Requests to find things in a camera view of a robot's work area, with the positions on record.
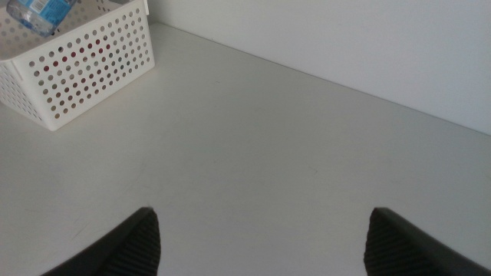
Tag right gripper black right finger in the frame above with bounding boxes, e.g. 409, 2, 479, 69
363, 206, 491, 276

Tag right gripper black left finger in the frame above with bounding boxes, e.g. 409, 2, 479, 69
40, 206, 162, 276

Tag red cola can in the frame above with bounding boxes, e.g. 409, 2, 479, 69
41, 36, 112, 74

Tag clear water bottle blue cap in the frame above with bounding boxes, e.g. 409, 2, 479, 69
5, 0, 77, 38

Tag white perforated plastic basket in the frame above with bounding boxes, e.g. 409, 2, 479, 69
0, 0, 157, 132

